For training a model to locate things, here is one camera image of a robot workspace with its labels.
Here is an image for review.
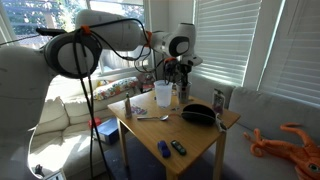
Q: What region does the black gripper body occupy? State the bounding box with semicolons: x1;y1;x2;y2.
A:
177;63;194;80

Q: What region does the silver metal cup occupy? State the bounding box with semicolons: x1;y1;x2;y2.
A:
176;81;193;104

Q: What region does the transparent plastic cup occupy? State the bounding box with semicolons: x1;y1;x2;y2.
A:
153;79;174;108

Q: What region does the black bowl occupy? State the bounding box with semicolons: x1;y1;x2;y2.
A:
180;103;218;127

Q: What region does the white window blind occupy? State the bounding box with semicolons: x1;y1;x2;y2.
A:
258;0;320;108
191;0;263;88

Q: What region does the wooden table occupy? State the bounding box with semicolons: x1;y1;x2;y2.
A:
107;87;242;180

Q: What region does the dark green toy car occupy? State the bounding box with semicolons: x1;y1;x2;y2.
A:
170;139;188;156

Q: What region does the colourful patterned pillow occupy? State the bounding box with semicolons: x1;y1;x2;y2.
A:
93;76;139;102

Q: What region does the grey sofa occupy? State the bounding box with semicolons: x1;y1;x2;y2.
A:
186;72;320;180

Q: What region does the blue box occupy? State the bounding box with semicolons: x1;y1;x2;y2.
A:
93;117;120;146

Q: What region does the dark blue rug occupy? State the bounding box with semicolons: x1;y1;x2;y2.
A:
102;136;234;180

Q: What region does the red box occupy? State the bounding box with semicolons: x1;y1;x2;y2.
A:
87;116;103;131

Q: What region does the orange octopus plush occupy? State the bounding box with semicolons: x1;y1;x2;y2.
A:
242;122;320;180

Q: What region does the white sofa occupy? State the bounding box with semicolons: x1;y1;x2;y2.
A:
28;78;141;180

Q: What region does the large white framed window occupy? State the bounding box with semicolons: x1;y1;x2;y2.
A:
0;0;154;78

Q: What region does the white strap with black clip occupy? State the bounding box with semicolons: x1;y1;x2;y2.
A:
215;113;228;134

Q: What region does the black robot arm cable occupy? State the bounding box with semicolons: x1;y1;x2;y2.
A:
71;18;178;180

